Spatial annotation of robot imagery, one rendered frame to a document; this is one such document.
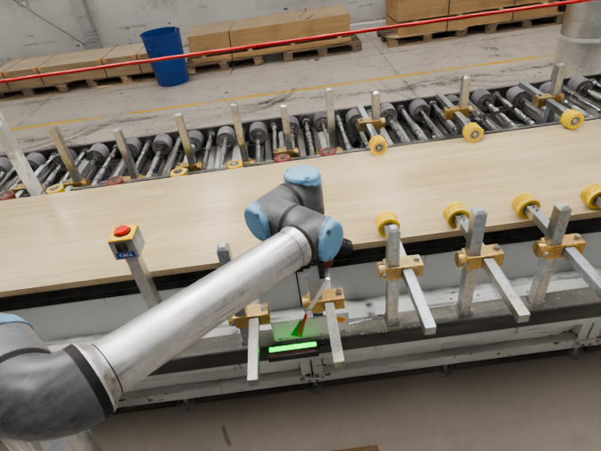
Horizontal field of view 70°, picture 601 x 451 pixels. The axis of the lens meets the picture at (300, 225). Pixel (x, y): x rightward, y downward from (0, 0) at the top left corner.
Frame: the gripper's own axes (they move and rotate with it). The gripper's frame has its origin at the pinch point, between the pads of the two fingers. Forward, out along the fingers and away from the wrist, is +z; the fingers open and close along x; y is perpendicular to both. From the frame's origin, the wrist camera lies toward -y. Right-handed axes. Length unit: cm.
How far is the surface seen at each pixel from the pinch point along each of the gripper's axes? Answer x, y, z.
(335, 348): 12.9, -0.9, 15.1
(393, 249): -6.0, -21.9, -3.0
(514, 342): -30, -86, 85
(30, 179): -103, 133, 5
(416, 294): 5.8, -25.9, 5.1
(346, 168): -82, -19, 11
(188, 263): -29, 47, 11
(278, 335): -5.3, 16.9, 27.7
